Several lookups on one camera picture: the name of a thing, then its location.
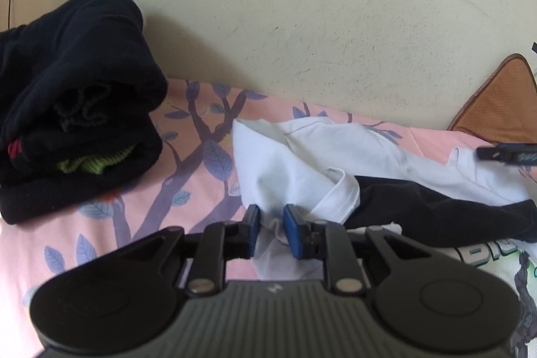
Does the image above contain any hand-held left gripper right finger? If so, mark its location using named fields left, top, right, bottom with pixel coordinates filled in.
left=283, top=204, right=434, bottom=296

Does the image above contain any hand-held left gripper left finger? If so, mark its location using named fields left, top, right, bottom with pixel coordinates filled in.
left=110, top=204, right=261, bottom=296

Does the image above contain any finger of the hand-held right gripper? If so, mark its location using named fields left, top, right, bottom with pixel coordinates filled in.
left=477, top=144, right=537, bottom=166

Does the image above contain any white shirt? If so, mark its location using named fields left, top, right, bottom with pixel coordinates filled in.
left=232, top=116, right=537, bottom=358

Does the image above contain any pile of folded dark clothes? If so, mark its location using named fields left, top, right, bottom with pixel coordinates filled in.
left=0, top=0, right=169, bottom=225

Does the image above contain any brown cushion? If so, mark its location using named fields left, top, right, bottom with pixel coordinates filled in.
left=447, top=53, right=537, bottom=146

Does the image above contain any pink printed bed sheet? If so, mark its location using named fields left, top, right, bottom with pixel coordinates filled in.
left=0, top=78, right=537, bottom=358

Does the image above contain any black garment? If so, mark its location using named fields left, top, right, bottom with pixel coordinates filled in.
left=344, top=174, right=537, bottom=248

